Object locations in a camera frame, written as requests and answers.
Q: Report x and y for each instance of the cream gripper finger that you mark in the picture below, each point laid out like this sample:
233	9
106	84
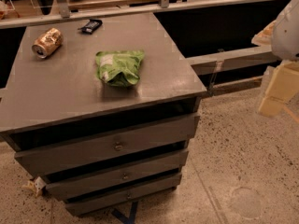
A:
283	85
264	36

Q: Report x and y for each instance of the green rice chip bag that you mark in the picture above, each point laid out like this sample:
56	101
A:
119	68

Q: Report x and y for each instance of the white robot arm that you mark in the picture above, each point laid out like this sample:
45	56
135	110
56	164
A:
282	35

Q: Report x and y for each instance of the orange soda can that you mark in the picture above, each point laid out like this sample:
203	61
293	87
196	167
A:
47	43

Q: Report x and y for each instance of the black snack bar wrapper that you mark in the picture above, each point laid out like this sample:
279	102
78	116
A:
91	26

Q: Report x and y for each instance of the grey drawer cabinet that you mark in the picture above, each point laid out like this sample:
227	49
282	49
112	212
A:
60	100

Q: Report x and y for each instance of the bottom grey drawer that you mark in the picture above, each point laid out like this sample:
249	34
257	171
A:
123	195

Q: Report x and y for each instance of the grey drawer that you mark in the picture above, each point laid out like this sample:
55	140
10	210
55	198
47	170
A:
123	195
80	185
57	158

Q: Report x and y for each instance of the middle grey drawer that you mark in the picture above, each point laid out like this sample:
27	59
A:
80	185

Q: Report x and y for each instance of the top grey drawer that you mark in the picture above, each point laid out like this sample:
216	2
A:
57	158

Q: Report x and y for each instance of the crumpled paper scrap on floor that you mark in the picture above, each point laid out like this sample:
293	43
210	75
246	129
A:
36	185

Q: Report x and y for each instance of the grey metal railing frame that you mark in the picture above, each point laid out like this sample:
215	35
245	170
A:
24	13

